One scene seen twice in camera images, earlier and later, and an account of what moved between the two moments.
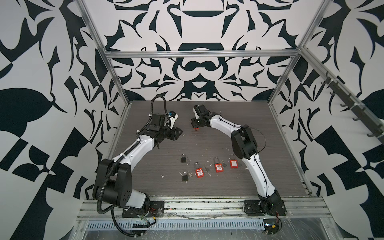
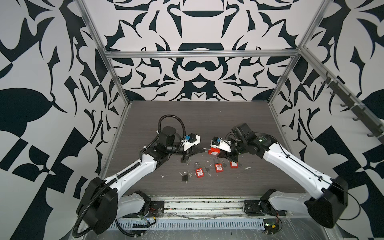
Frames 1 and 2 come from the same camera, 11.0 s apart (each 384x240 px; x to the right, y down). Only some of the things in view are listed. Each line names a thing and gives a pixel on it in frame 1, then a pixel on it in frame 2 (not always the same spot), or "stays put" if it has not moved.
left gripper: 175,133 -> 191,152
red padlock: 198,171 stays put
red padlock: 218,167 stays put
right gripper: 193,121 -> 228,155
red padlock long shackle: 233,163 stays put
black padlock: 185,177 stays put
